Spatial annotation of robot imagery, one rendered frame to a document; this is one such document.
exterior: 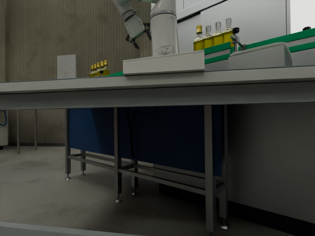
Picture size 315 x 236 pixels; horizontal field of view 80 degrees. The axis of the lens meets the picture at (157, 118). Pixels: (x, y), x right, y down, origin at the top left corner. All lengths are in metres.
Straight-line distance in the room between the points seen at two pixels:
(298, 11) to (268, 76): 0.67
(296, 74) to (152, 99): 0.42
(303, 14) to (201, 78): 0.76
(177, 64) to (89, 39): 4.50
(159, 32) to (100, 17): 4.44
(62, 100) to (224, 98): 0.57
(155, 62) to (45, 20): 5.35
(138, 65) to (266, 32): 0.82
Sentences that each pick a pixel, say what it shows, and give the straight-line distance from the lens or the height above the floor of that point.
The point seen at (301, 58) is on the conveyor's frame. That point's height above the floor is 0.85.
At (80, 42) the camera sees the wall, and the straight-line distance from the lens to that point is 5.11.
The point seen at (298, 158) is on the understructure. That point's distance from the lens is 1.19.
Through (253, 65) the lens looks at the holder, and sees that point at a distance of 0.72.
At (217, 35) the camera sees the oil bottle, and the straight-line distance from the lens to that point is 1.16.
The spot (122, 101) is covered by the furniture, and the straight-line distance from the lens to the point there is 0.66.
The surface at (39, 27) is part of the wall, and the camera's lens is 5.90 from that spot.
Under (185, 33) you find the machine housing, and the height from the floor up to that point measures 1.23.
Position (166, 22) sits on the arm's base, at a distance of 0.70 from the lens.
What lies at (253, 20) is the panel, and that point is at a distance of 1.29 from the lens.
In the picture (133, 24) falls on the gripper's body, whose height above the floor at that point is 1.15.
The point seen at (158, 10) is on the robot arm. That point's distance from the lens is 0.72.
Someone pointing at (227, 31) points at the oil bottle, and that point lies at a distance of 1.15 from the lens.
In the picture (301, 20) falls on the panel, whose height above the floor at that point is 1.08.
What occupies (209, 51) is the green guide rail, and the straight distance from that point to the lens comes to 1.03.
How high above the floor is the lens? 0.61
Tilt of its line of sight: 1 degrees up
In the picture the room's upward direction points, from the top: 1 degrees counter-clockwise
